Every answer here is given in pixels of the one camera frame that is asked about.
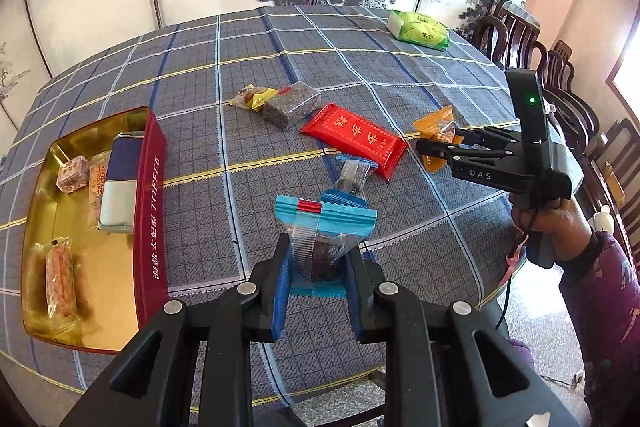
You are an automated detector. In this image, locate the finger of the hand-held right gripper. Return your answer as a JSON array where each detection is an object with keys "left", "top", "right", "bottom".
[
  {"left": 452, "top": 125, "right": 523, "bottom": 148},
  {"left": 415, "top": 137, "right": 506, "bottom": 165}
]

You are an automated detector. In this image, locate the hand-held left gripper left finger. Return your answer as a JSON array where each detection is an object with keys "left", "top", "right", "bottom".
[{"left": 60, "top": 232, "right": 291, "bottom": 427}]

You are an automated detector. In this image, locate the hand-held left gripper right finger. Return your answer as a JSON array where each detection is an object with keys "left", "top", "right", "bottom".
[{"left": 345, "top": 247, "right": 583, "bottom": 427}]

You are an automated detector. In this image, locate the orange snack packet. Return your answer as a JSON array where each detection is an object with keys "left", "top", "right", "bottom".
[{"left": 412, "top": 105, "right": 466, "bottom": 172}]

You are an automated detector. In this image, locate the light blue dark snack packet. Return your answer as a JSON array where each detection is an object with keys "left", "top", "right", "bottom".
[{"left": 274, "top": 194, "right": 376, "bottom": 299}]

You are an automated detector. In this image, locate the red snack packet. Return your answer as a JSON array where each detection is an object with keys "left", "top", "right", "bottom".
[{"left": 300, "top": 103, "right": 410, "bottom": 182}]

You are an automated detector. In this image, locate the clear packet with blue ends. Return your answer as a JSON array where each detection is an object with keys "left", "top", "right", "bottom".
[{"left": 320, "top": 154, "right": 378, "bottom": 210}]

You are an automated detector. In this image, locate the red tin box gold inside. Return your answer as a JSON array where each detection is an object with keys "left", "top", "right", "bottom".
[{"left": 20, "top": 106, "right": 167, "bottom": 353}]

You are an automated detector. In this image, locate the clear-wrapped dark seed cake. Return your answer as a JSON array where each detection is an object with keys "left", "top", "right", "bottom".
[{"left": 263, "top": 82, "right": 322, "bottom": 131}]

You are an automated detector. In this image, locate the yellow snack packet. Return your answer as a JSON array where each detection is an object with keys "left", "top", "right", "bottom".
[{"left": 229, "top": 84, "right": 279, "bottom": 114}]

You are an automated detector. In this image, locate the navy and pale blue tissue packet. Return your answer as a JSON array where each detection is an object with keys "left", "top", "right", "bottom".
[{"left": 97, "top": 132, "right": 147, "bottom": 235}]

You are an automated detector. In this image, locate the clear packet of twisted dough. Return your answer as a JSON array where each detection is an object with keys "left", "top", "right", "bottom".
[{"left": 87, "top": 152, "right": 113, "bottom": 228}]

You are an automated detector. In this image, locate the clear packet of fried sticks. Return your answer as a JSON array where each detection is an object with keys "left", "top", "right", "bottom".
[{"left": 44, "top": 237, "right": 81, "bottom": 325}]

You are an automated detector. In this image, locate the square rice cake packet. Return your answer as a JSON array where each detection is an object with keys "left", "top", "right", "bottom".
[{"left": 56, "top": 155, "right": 90, "bottom": 194}]

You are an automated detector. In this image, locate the person's right forearm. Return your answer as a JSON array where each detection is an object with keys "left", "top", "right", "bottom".
[{"left": 557, "top": 229, "right": 640, "bottom": 418}]

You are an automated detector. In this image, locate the person's right hand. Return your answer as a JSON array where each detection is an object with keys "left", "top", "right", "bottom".
[{"left": 510, "top": 197, "right": 596, "bottom": 265}]

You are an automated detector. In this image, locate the pink ribbon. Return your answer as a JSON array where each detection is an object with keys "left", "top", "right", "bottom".
[{"left": 505, "top": 239, "right": 526, "bottom": 278}]

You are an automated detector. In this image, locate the small white object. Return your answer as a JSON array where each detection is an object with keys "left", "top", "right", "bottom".
[{"left": 592, "top": 205, "right": 616, "bottom": 230}]

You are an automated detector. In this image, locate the green tissue pack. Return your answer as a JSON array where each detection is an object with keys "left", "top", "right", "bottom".
[{"left": 386, "top": 9, "right": 451, "bottom": 52}]

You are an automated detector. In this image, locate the purple chair cushion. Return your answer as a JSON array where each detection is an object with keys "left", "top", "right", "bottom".
[{"left": 505, "top": 337, "right": 536, "bottom": 373}]

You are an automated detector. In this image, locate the blue plaid tablecloth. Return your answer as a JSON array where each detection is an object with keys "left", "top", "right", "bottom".
[{"left": 0, "top": 4, "right": 521, "bottom": 408}]

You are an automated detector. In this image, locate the black cable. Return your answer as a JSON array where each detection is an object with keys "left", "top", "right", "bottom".
[{"left": 495, "top": 207, "right": 533, "bottom": 330}]

